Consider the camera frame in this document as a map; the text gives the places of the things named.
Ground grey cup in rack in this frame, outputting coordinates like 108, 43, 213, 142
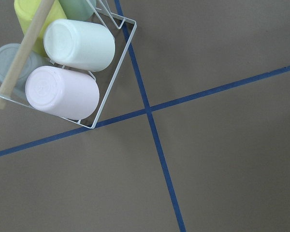
0, 43, 53, 100

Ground white cup in rack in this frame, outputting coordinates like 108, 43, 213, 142
43, 19, 116, 72

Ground wooden rack handle rod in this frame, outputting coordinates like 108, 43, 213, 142
0, 0, 54, 109

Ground green cup in rack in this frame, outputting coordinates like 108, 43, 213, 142
59, 0, 94, 21

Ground yellow cup in rack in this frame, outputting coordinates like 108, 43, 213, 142
14, 0, 67, 57

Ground pink cup in rack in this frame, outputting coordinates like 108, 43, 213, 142
25, 66, 100, 120

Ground white wire cup rack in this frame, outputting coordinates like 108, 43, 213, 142
0, 0, 137, 129

